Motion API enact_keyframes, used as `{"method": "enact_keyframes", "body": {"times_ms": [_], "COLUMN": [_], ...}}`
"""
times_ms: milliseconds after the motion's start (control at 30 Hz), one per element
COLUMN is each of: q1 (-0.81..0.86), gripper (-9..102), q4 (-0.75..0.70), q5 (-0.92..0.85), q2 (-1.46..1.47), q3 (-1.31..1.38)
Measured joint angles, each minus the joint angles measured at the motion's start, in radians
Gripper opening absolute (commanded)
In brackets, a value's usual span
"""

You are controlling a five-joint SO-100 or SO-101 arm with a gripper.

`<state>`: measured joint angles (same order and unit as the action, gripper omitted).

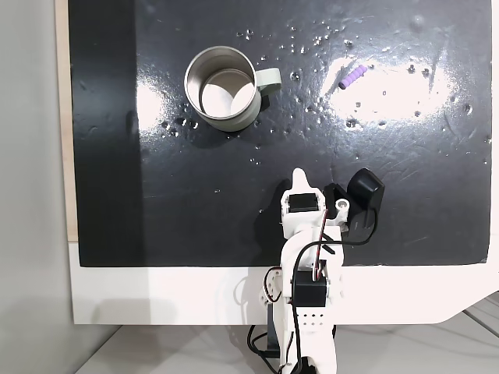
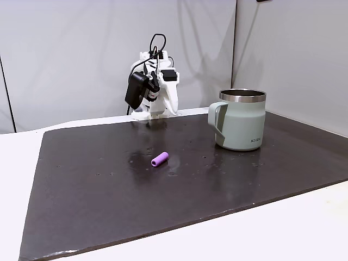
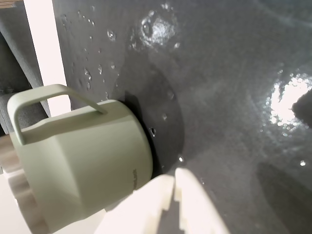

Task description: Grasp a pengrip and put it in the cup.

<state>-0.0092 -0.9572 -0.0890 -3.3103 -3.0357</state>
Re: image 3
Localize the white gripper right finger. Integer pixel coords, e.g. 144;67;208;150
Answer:
173;168;230;234

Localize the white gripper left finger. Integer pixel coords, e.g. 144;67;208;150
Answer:
94;174;176;234

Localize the pale green steel-lined mug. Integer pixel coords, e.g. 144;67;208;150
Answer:
6;83;155;234

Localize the black glossy table mat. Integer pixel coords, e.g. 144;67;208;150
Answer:
52;0;312;234

